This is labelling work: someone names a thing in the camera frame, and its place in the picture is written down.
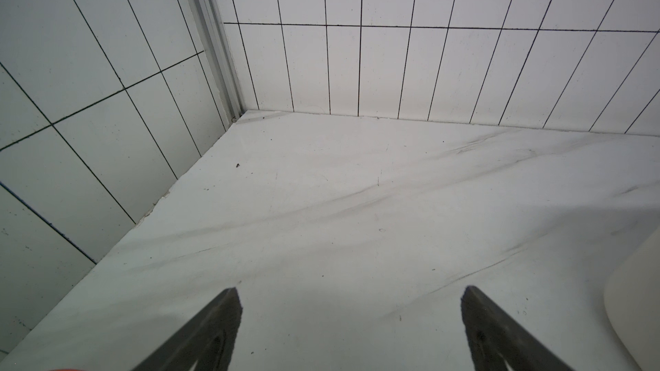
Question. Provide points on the cream plastic storage tray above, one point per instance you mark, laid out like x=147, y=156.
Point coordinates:
x=631, y=299

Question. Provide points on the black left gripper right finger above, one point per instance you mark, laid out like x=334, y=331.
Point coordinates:
x=497, y=342

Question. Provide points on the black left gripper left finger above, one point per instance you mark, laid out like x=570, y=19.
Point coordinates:
x=205, y=342

